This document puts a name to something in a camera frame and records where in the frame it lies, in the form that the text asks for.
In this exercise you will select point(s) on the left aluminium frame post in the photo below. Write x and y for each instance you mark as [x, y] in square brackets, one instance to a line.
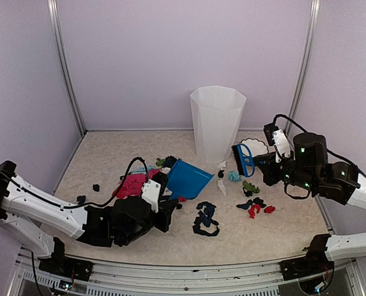
[58, 38]

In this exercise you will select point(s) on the translucent white waste bin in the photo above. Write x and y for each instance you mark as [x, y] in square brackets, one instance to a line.
[216, 114]

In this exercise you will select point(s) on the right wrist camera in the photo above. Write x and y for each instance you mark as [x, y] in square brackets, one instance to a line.
[277, 138]

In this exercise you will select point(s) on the front aluminium rail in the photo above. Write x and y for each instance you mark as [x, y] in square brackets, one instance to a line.
[112, 278]

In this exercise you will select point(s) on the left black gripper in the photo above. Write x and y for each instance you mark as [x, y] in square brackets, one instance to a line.
[166, 211]

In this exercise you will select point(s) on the aluminium frame post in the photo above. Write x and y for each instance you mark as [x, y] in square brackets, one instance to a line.
[306, 58]
[58, 38]

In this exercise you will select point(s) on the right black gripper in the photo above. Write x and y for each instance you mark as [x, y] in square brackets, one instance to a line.
[268, 168]

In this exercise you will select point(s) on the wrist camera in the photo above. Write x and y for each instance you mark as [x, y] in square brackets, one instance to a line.
[151, 191]
[277, 138]

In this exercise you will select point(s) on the red paper scraps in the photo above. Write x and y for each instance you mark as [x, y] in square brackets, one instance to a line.
[256, 209]

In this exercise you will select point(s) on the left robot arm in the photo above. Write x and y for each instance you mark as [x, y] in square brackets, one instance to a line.
[115, 222]

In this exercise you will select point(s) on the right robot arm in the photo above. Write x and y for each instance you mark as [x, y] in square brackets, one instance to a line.
[309, 169]

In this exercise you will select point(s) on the white scalloped bowl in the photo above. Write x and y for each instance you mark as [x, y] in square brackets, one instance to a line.
[253, 147]

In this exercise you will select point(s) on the dark scrap cluster back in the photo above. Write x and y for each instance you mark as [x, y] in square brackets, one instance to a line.
[167, 162]

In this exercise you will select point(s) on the dark blue scrap left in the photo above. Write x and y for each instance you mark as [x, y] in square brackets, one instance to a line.
[81, 199]

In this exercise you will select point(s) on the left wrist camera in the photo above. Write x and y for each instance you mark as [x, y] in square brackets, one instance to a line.
[151, 191]

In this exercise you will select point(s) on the green paper scrap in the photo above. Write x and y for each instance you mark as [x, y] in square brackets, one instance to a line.
[249, 189]

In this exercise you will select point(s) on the navy blue paper scrap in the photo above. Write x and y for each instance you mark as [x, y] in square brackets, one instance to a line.
[206, 212]

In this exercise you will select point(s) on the small black scrap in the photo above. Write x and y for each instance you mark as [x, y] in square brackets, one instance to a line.
[96, 187]

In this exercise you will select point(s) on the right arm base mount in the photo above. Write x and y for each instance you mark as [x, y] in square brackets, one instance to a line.
[315, 260]

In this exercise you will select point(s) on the blue plastic dustpan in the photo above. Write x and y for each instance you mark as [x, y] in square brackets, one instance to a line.
[187, 181]

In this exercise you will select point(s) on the light blue paper scrap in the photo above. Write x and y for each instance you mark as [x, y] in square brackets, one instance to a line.
[234, 177]

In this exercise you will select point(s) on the right aluminium frame post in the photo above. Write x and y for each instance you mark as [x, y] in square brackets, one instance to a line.
[306, 58]

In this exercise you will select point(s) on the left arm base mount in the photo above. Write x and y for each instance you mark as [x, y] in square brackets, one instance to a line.
[58, 263]

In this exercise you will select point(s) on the blue hand brush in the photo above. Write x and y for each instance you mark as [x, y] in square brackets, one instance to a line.
[244, 160]

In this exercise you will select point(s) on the white paper scrap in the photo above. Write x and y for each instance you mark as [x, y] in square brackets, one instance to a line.
[221, 187]

